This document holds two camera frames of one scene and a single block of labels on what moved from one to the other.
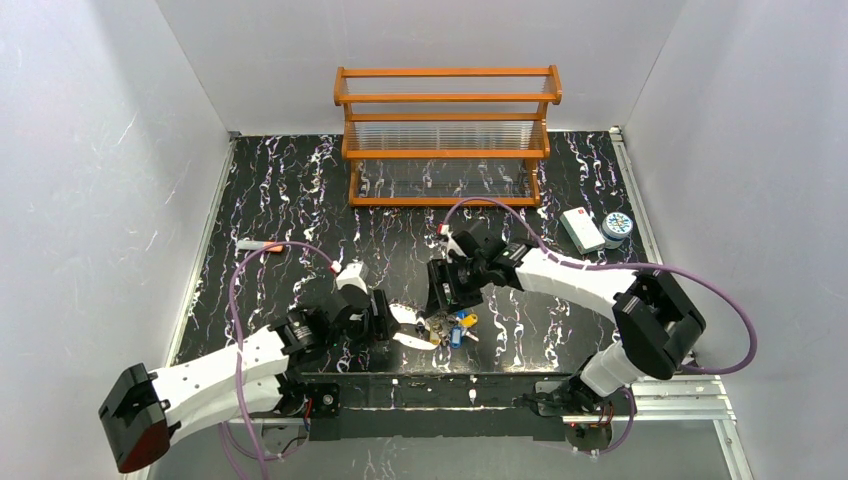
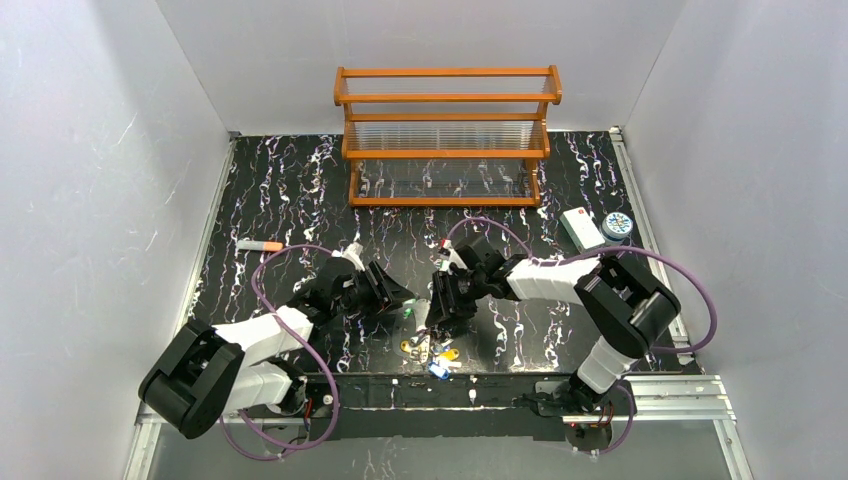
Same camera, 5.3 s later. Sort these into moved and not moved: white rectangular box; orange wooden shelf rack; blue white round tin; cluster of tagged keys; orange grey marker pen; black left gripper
Moved: cluster of tagged keys; black left gripper
Not moved: orange grey marker pen; orange wooden shelf rack; blue white round tin; white rectangular box
